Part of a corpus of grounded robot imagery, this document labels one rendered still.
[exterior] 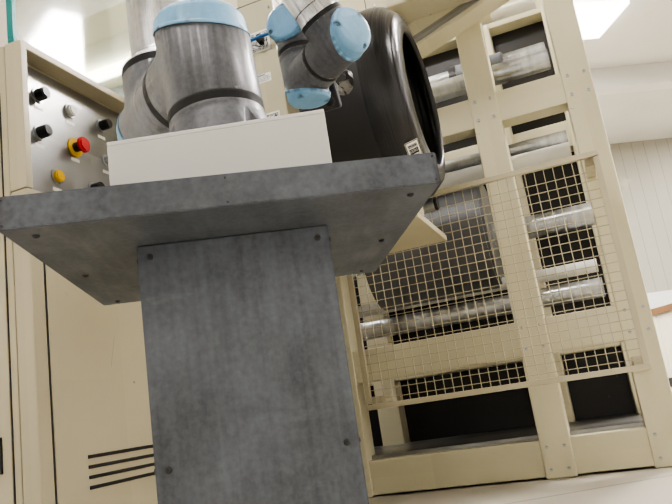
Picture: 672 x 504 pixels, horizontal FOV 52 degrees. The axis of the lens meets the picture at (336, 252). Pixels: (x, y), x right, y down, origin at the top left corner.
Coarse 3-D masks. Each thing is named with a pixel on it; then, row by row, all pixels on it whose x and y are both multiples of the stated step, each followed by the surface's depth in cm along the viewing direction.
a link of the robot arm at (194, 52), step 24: (192, 0) 105; (216, 0) 105; (168, 24) 103; (192, 24) 102; (216, 24) 103; (240, 24) 106; (168, 48) 103; (192, 48) 101; (216, 48) 101; (240, 48) 104; (168, 72) 103; (192, 72) 100; (216, 72) 100; (240, 72) 102; (144, 96) 111; (168, 96) 103
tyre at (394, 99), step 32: (384, 32) 187; (352, 64) 184; (384, 64) 182; (416, 64) 222; (352, 96) 183; (384, 96) 181; (416, 96) 234; (352, 128) 185; (384, 128) 182; (416, 128) 187; (352, 160) 189
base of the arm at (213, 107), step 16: (192, 96) 100; (208, 96) 99; (224, 96) 99; (240, 96) 101; (256, 96) 104; (176, 112) 101; (192, 112) 99; (208, 112) 98; (224, 112) 98; (240, 112) 99; (256, 112) 101; (176, 128) 100; (192, 128) 97
